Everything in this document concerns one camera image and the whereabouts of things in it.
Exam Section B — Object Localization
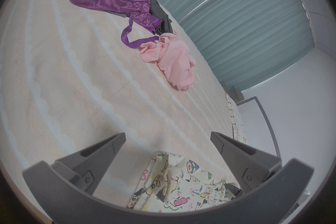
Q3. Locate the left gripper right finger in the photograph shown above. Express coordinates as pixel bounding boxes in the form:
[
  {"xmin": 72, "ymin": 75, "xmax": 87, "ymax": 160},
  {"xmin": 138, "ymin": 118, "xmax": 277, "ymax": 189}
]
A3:
[{"xmin": 210, "ymin": 132, "xmax": 282, "ymax": 193}]

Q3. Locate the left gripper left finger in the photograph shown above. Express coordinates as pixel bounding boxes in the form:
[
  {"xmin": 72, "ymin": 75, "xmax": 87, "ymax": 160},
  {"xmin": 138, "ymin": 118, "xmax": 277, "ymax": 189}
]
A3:
[{"xmin": 54, "ymin": 132, "xmax": 126, "ymax": 195}]

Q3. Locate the white printed pyjama top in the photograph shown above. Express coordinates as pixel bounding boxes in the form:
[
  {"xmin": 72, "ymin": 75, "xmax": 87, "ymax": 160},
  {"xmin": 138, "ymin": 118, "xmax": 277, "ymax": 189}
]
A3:
[{"xmin": 127, "ymin": 152, "xmax": 242, "ymax": 211}]

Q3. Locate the bed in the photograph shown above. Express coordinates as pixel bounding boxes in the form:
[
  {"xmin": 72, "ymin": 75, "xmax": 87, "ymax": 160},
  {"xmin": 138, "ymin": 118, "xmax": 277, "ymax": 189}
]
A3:
[{"xmin": 0, "ymin": 0, "xmax": 282, "ymax": 218}]

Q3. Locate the white printed pillow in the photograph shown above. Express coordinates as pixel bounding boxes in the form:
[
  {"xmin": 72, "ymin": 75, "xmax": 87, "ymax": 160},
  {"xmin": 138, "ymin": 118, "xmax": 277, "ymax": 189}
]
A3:
[{"xmin": 226, "ymin": 93, "xmax": 248, "ymax": 145}]

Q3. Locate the grey bedside table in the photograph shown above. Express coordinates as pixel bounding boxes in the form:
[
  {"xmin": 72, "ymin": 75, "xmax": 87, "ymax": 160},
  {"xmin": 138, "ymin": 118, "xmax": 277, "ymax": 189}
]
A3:
[{"xmin": 222, "ymin": 81, "xmax": 244, "ymax": 100}]

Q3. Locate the pink garment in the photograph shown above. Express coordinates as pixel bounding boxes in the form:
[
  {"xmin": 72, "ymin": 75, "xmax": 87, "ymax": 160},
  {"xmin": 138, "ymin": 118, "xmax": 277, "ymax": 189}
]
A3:
[{"xmin": 139, "ymin": 32, "xmax": 196, "ymax": 91}]

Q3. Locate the black garment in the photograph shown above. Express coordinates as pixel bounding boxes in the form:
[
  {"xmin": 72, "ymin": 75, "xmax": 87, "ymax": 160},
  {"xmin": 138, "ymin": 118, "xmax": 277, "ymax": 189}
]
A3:
[{"xmin": 148, "ymin": 0, "xmax": 174, "ymax": 36}]

